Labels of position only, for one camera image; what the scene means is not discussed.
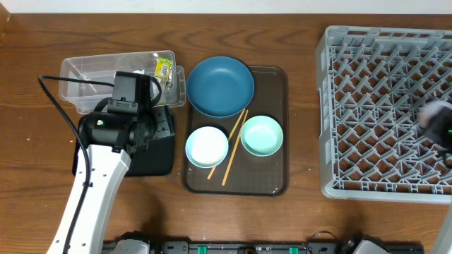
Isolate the blue plate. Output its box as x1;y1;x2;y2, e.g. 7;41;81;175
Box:
186;56;255;118

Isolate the wooden chopstick left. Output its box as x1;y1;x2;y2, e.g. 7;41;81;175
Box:
207;109;246;180

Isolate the wooden chopstick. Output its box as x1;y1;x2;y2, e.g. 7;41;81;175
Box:
222;109;249;186
207;109;246;180

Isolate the yellow green wrapper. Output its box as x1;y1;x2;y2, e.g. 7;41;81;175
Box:
154;56;173;90

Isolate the mint green bowl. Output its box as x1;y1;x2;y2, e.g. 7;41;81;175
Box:
241;116;284;157

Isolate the grey dishwasher rack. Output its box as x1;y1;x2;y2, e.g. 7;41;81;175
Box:
316;25;451;204

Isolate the brown serving tray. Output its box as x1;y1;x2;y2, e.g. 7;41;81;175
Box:
182;66;289;197

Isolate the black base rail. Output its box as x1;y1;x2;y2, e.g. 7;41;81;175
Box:
101;231;424;254

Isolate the light blue bowl with rice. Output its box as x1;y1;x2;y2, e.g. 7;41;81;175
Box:
185;126;229;169

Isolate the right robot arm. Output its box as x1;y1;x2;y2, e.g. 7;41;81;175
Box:
417;100;451;254

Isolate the wooden chopstick right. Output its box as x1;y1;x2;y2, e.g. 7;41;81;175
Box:
222;109;249;186

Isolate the black tray bin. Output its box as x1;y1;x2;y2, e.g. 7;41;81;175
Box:
71;112;176;177

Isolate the white tissue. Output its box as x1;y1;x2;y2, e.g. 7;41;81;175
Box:
133;70;145;75

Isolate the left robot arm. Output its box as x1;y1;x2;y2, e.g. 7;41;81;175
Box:
38;71;175;253

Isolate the clear plastic bin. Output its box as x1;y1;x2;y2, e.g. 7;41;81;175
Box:
59;50;186;114

